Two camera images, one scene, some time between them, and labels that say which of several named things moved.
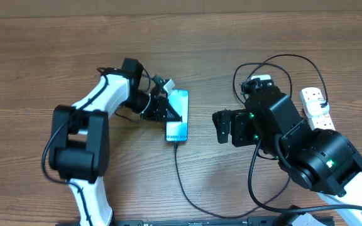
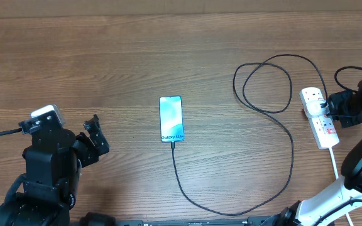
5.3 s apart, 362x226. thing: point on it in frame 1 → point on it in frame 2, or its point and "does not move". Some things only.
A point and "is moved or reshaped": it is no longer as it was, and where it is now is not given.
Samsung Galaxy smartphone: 176,115 is moved or reshaped
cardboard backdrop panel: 69,9 does not move
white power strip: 307,94 does not move
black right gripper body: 246,134 → 347,108
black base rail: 261,221 does not move
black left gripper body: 154,107 → 88,154
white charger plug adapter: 313,107 does not move
